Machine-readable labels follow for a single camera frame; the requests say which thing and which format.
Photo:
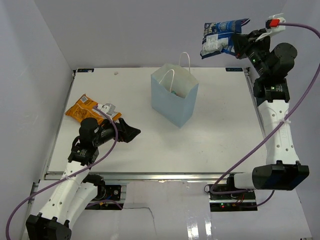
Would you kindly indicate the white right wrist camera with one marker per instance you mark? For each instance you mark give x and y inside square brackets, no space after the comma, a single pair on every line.
[272,26]

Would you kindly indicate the orange chip bag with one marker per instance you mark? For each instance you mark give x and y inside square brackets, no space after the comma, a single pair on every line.
[84,108]

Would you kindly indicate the light blue paper bag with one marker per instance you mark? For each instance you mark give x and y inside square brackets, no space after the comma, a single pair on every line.
[175,77]

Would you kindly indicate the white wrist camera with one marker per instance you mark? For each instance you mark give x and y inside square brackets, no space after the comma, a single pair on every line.
[272,26]
[108,109]

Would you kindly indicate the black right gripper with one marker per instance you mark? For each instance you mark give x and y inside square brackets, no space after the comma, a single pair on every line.
[244,43]

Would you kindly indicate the black right corner label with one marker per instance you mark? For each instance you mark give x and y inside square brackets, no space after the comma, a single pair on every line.
[234,69]

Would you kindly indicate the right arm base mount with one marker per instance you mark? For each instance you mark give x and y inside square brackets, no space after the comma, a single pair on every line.
[235,202]

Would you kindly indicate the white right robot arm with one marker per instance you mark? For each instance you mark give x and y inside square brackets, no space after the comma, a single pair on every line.
[282,169]

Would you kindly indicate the black corner label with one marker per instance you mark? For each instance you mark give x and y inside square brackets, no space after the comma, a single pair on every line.
[85,70]
[234,69]

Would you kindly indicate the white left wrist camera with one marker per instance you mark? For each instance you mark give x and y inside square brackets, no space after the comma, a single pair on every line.
[108,109]

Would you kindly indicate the dark blue snack bag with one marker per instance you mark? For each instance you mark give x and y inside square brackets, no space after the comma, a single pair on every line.
[217,37]

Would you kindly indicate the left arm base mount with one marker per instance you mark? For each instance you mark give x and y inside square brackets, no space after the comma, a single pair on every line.
[108,198]

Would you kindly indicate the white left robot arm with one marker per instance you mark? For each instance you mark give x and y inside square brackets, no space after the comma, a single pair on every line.
[77,187]

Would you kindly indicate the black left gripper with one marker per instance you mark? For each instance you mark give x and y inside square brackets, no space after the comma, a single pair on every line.
[126,133]

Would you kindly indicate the black left corner label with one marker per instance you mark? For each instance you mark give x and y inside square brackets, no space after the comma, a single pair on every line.
[85,70]

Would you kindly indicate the aluminium table edge rail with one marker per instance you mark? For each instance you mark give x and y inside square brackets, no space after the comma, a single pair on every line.
[159,176]

